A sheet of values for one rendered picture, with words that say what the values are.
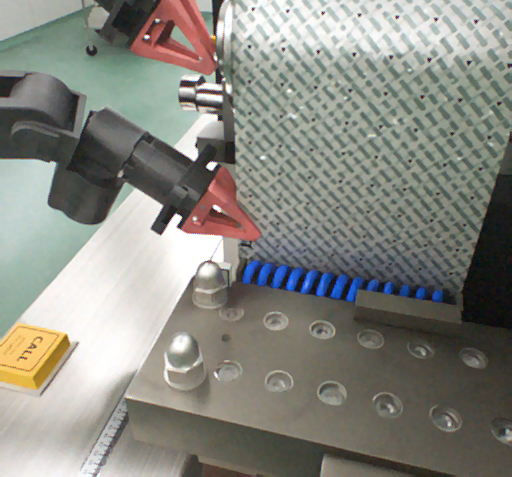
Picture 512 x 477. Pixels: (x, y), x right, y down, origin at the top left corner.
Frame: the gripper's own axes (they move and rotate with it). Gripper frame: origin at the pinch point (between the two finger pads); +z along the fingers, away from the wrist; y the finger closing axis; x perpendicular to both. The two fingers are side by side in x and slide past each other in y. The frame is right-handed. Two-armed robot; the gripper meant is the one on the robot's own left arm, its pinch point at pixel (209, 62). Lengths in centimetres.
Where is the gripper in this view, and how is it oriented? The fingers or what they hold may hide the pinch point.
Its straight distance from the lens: 53.4
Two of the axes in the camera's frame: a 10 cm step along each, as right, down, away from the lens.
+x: 6.1, -5.7, -5.5
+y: -2.3, 5.4, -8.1
